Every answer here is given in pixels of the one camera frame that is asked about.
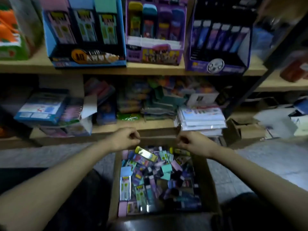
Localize small open brown carton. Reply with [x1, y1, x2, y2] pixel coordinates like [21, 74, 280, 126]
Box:
[224, 118, 268, 147]

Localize stack of white packets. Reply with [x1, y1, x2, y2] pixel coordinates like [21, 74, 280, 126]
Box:
[174, 106, 228, 138]

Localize person's left hand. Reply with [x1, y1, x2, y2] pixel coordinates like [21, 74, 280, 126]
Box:
[103, 126, 141, 153]

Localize purple display box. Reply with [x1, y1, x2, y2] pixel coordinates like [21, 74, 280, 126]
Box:
[125, 0, 188, 65]

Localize blue display box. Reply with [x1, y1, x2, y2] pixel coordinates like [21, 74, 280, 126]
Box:
[41, 0, 127, 69]

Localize orange carrot pen display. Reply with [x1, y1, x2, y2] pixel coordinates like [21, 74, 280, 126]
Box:
[0, 0, 44, 61]

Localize heap of green teal packs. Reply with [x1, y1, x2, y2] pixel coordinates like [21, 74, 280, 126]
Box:
[115, 77, 193, 121]

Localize brown cardboard box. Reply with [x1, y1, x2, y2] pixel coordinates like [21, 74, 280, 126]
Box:
[108, 137, 222, 225]

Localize pile of pencil lead cases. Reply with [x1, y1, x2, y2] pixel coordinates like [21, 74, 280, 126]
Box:
[118, 146, 203, 217]

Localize person's left forearm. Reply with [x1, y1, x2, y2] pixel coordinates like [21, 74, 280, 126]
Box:
[0, 142, 114, 231]

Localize person's right forearm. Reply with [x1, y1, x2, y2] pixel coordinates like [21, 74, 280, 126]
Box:
[209, 144, 308, 229]

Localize white printed carton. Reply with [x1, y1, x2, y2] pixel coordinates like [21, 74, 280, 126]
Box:
[187, 91, 219, 109]

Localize person's right hand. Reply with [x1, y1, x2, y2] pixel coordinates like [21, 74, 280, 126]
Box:
[175, 131, 219, 158]

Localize wooden shelf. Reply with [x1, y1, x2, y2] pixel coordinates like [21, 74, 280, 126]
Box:
[0, 0, 308, 150]

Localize black and white display box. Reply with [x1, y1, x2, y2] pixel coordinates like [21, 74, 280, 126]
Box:
[185, 0, 256, 75]

